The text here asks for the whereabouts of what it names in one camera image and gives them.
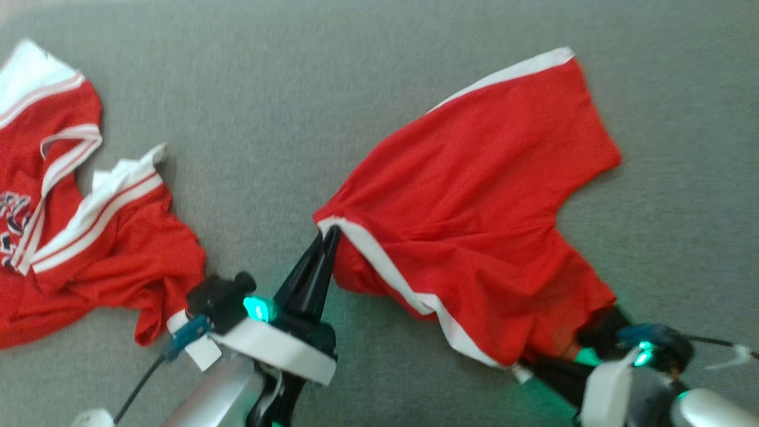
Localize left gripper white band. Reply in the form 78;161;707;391
211;224;343;427

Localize black cable with blue plug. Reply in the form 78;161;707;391
111;314;213;425
617;323;759;372

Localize red jersey shirt white sleeves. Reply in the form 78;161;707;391
0;39;222;372

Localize red shorts white trim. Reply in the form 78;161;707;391
312;46;623;371

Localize large grey sofa seat cushion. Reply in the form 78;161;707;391
0;0;759;427

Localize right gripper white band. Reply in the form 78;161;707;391
521;305;678;427

